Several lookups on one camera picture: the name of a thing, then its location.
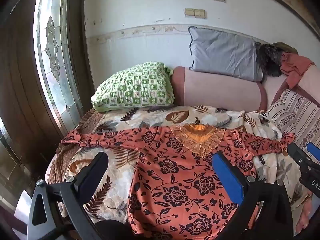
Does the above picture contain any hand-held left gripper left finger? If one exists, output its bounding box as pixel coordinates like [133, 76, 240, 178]
[27, 151, 109, 240]

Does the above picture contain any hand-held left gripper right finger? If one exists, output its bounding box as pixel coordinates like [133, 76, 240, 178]
[212, 151, 293, 240]

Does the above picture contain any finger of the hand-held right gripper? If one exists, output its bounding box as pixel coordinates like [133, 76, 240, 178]
[307, 142, 320, 161]
[287, 143, 317, 172]

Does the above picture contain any orange floral blouse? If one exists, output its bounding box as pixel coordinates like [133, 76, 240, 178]
[61, 124, 295, 240]

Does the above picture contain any beige leaf print blanket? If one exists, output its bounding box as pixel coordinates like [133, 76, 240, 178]
[45, 105, 313, 230]

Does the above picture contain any striped beige cushion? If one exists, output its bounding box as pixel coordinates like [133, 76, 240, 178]
[266, 89, 320, 153]

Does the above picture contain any pink bolster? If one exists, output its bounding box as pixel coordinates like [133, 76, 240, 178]
[287, 65, 320, 100]
[171, 66, 268, 112]

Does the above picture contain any rust red cloth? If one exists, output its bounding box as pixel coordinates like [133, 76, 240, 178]
[279, 52, 315, 89]

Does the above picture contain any green checkered pillow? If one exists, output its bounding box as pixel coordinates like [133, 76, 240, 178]
[91, 62, 175, 113]

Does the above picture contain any dark furry cloth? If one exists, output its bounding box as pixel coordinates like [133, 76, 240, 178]
[255, 44, 284, 78]

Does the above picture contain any olive cloth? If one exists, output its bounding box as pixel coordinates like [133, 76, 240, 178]
[271, 42, 299, 55]

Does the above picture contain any grey pillow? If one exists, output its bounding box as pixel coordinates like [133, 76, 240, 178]
[188, 26, 264, 82]

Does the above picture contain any stained glass window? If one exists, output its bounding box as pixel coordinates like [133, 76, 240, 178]
[34, 0, 84, 130]

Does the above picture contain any beige wall switch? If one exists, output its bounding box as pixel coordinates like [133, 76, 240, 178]
[184, 8, 207, 19]

